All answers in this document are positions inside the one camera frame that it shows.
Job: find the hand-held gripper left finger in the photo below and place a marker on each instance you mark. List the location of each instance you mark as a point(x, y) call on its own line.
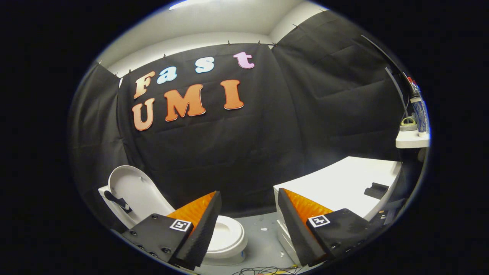
point(200, 236)

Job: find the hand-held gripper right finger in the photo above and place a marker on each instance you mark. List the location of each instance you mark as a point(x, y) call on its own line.
point(296, 233)

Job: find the white toilet lid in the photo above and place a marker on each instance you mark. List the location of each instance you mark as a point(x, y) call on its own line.
point(141, 191)

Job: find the white ceramic toilet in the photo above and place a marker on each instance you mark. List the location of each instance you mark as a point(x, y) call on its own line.
point(225, 260)

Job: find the white toilet seat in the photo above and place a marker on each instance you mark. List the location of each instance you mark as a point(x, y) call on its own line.
point(238, 236)

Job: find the white drawer cabinet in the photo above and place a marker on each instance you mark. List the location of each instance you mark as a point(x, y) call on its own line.
point(344, 179)

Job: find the small flat black item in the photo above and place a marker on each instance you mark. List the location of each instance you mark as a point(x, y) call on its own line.
point(376, 191)

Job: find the black backdrop cloth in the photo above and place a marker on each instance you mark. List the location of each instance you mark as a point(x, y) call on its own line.
point(248, 152)

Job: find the grey-green round object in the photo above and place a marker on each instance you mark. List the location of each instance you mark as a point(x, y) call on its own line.
point(408, 126)

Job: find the blue patterned white bottle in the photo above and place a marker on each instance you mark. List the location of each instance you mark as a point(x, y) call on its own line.
point(421, 116)

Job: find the red capped bottle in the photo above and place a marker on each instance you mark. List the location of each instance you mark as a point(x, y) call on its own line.
point(413, 87)

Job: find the thin black frame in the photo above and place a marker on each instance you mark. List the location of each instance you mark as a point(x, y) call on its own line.
point(395, 89)

